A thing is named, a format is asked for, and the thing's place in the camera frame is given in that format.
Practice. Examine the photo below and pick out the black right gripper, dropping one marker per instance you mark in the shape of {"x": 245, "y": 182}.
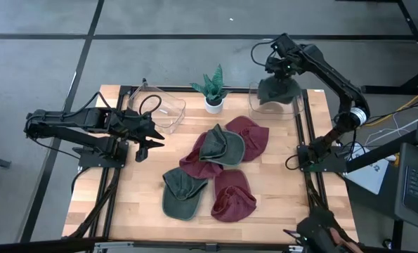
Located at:
{"x": 282, "y": 66}

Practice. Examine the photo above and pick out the silver laptop with sticker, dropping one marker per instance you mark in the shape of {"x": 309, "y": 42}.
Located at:
{"x": 368, "y": 174}

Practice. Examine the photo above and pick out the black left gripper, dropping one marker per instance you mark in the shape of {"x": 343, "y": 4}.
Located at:
{"x": 138, "y": 126}

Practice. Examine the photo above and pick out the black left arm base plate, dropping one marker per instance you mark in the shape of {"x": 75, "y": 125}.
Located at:
{"x": 103, "y": 160}

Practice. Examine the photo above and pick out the black floor stand leg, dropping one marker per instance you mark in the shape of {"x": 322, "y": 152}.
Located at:
{"x": 391, "y": 89}

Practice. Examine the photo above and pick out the white plant pot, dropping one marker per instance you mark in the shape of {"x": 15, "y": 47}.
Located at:
{"x": 214, "y": 107}

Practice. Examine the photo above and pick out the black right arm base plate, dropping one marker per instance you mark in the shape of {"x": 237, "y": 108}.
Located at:
{"x": 329, "y": 163}

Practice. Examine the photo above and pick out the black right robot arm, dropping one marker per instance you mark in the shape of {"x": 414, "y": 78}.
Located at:
{"x": 335, "y": 81}

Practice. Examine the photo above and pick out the clear plastic bin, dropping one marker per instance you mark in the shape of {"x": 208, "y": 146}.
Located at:
{"x": 171, "y": 109}
{"x": 254, "y": 105}

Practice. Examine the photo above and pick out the person's hand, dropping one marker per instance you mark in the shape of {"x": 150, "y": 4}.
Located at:
{"x": 338, "y": 237}

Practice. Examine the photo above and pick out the black frame rail with brackets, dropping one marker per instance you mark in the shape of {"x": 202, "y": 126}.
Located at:
{"x": 159, "y": 246}

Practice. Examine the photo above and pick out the green snake plant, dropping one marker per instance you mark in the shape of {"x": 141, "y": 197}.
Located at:
{"x": 214, "y": 88}

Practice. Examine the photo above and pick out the maroon cap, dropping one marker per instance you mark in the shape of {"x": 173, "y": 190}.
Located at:
{"x": 254, "y": 137}
{"x": 233, "y": 204}
{"x": 198, "y": 168}

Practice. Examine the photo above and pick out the black slanted stand bar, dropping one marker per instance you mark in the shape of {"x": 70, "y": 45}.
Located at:
{"x": 380, "y": 152}

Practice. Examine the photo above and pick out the black frame rails by left arm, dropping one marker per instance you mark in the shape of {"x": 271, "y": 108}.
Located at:
{"x": 106, "y": 196}

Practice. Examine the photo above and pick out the black frame rails by right arm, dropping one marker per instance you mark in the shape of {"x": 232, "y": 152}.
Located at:
{"x": 315, "y": 189}

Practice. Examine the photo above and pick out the black frame rail behind plant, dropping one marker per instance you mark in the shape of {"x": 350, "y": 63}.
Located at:
{"x": 173, "y": 88}

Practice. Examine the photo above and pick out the black keyboard device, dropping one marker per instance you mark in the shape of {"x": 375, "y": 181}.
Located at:
{"x": 417, "y": 186}

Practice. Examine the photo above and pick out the green cap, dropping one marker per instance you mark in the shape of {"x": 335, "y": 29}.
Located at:
{"x": 182, "y": 196}
{"x": 222, "y": 147}
{"x": 279, "y": 92}

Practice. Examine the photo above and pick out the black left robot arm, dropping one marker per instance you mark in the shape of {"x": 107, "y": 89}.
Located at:
{"x": 71, "y": 121}

